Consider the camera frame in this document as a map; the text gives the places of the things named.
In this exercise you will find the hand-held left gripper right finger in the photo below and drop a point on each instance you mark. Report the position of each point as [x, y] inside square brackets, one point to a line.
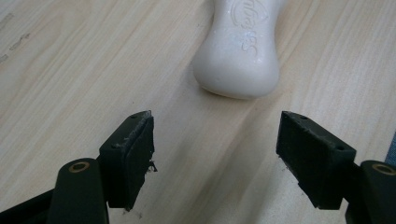
[314, 161]

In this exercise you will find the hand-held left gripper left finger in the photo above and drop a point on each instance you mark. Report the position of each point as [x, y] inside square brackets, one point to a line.
[127, 158]

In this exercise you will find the white soap bar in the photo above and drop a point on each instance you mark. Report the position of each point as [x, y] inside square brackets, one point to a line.
[238, 53]

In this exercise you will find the blue cloth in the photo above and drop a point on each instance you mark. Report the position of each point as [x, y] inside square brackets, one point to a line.
[391, 152]

